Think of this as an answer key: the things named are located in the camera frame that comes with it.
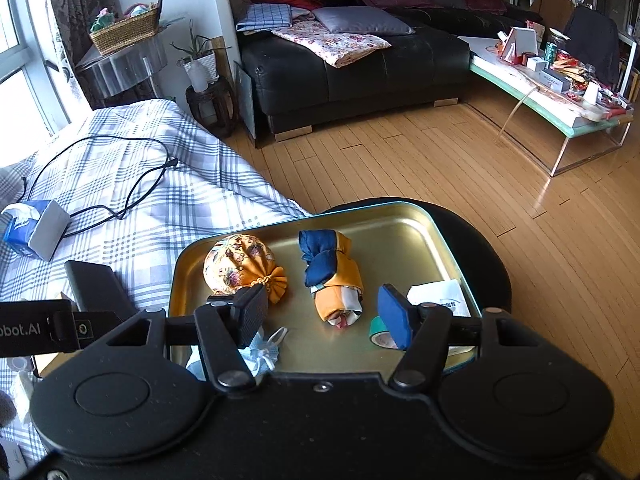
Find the potted plant white pot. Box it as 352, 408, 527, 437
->
170, 21, 229, 93

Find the blue orange cloth bundle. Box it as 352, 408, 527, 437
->
298, 230, 363, 328

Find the white paper packet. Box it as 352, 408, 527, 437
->
407, 280, 471, 316

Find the black cable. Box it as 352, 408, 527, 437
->
19, 134, 179, 239

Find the round black stool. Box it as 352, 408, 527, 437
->
326, 197, 513, 313

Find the green tape roll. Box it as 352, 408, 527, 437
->
369, 316, 398, 350

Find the black leather sofa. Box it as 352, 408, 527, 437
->
230, 0, 543, 143

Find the patterned curtain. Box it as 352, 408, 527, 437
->
49, 0, 119, 110

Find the gold teal metal tray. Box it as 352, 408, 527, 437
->
167, 199, 484, 376

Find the orange embroidered drawstring pouch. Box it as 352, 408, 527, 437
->
203, 234, 288, 304

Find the blue Tempo tissue box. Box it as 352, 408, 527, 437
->
1, 200, 70, 261

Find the glass coffee table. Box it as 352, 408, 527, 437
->
463, 37, 634, 178

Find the grey cushion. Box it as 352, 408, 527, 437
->
312, 6, 414, 36

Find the grey side table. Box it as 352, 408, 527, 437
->
76, 34, 167, 107

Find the light blue face mask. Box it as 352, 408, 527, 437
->
186, 326, 288, 384

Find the grey plaid bed sheet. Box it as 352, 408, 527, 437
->
0, 97, 314, 466

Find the floral folded cloth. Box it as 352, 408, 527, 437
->
272, 21, 392, 68

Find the small dark wooden stand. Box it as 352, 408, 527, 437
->
186, 76, 238, 139

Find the wicker basket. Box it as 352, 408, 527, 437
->
90, 0, 163, 55

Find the black box lid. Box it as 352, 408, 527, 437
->
64, 260, 138, 322

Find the blue checked folded cloth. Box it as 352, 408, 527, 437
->
235, 3, 292, 32

